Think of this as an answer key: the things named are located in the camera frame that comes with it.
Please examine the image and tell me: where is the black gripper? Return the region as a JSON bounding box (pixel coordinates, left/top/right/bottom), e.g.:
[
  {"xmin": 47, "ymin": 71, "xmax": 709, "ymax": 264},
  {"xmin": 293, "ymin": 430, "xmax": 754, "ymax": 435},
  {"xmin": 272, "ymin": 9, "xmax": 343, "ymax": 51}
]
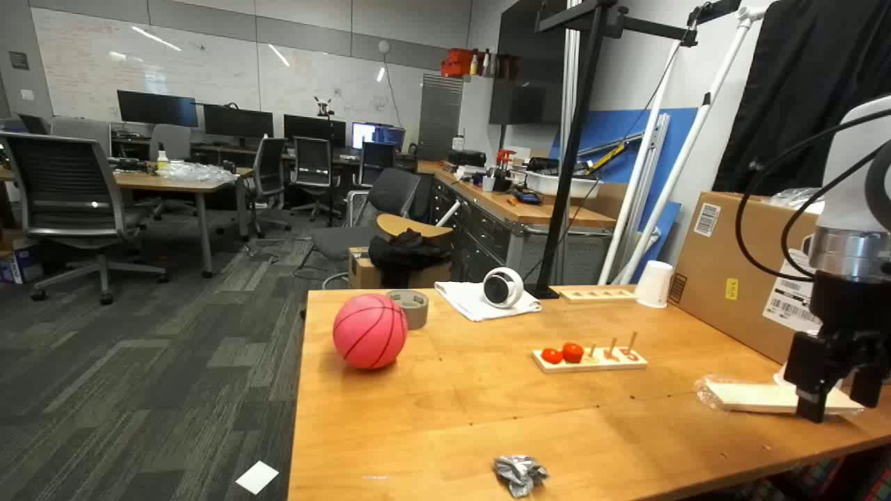
[{"xmin": 785, "ymin": 274, "xmax": 891, "ymax": 424}]

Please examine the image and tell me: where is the red disc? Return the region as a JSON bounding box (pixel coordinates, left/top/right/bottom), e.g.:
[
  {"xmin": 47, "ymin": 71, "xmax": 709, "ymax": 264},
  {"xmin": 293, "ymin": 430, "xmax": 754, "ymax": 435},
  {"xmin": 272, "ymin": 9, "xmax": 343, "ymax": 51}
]
[
  {"xmin": 563, "ymin": 342, "xmax": 584, "ymax": 364},
  {"xmin": 541, "ymin": 348, "xmax": 563, "ymax": 364}
]

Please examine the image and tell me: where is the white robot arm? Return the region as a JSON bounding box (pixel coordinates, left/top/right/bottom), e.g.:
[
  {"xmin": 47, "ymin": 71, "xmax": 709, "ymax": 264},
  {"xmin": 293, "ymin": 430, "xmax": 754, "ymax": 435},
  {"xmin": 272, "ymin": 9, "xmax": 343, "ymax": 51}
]
[{"xmin": 785, "ymin": 99, "xmax": 891, "ymax": 424}]

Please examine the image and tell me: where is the white wooden plank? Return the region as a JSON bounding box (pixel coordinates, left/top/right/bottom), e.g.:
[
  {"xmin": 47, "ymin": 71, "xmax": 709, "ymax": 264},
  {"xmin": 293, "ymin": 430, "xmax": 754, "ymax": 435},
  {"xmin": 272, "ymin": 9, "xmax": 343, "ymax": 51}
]
[{"xmin": 697, "ymin": 378, "xmax": 864, "ymax": 419}]

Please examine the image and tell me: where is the cardboard box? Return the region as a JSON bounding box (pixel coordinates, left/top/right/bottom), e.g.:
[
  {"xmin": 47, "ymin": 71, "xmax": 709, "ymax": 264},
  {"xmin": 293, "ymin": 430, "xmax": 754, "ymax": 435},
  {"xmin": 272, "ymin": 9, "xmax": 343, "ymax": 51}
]
[{"xmin": 672, "ymin": 192, "xmax": 822, "ymax": 363}]

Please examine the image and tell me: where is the white paper cup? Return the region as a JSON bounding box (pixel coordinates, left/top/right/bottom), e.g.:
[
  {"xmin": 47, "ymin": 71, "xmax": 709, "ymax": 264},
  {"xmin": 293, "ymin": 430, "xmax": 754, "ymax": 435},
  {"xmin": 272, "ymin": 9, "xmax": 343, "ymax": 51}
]
[{"xmin": 634, "ymin": 263, "xmax": 673, "ymax": 309}]

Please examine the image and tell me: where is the wooden peg rack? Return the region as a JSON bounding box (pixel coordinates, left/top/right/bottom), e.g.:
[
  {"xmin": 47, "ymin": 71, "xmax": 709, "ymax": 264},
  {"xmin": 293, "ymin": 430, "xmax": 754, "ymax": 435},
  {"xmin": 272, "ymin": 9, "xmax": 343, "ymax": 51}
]
[{"xmin": 531, "ymin": 334, "xmax": 650, "ymax": 373}]

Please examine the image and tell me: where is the long wooden peg board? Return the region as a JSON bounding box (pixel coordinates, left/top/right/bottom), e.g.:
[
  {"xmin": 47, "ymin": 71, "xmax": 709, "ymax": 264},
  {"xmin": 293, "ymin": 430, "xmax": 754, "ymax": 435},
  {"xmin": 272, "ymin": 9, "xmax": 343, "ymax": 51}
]
[{"xmin": 553, "ymin": 284, "xmax": 634, "ymax": 303}]

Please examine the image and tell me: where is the crumpled foil ball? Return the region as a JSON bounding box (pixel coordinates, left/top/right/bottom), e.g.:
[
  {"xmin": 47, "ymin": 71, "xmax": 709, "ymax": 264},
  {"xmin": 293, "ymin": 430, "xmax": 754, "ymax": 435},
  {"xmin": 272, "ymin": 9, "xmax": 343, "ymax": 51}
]
[{"xmin": 492, "ymin": 455, "xmax": 549, "ymax": 501}]

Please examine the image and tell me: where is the white paper sheet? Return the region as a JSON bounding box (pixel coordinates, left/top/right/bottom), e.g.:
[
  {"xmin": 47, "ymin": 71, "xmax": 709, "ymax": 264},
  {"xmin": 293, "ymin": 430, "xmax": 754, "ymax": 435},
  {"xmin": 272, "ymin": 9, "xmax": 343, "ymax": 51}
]
[{"xmin": 435, "ymin": 281, "xmax": 541, "ymax": 324}]

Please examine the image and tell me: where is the pink basketball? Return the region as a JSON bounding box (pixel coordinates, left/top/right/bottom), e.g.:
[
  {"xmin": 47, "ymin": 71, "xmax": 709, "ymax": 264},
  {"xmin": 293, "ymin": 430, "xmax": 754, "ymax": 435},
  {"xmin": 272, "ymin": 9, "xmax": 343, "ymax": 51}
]
[{"xmin": 332, "ymin": 295, "xmax": 406, "ymax": 371}]

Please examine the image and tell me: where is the wooden stool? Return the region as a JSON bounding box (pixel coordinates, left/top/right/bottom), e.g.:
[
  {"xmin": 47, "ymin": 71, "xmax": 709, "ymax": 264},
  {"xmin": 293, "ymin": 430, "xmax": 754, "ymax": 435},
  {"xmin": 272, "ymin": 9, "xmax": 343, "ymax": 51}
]
[{"xmin": 375, "ymin": 214, "xmax": 450, "ymax": 240}]

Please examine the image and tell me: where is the grey office chair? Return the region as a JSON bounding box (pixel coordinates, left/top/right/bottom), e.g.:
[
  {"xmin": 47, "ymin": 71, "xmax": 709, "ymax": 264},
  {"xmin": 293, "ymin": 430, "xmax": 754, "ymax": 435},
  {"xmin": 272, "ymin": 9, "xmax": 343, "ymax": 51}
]
[{"xmin": 0, "ymin": 132, "xmax": 171, "ymax": 303}]

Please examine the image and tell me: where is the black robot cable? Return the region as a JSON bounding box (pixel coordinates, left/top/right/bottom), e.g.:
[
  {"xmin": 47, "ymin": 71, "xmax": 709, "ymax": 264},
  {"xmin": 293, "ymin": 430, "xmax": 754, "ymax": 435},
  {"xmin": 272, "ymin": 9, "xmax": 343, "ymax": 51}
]
[{"xmin": 732, "ymin": 110, "xmax": 891, "ymax": 284}]

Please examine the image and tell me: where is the black camera stand pole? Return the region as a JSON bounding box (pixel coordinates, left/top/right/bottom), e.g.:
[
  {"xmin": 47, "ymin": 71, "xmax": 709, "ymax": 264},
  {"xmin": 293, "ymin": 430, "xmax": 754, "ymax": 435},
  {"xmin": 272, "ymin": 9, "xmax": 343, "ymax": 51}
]
[{"xmin": 530, "ymin": 0, "xmax": 697, "ymax": 298}]

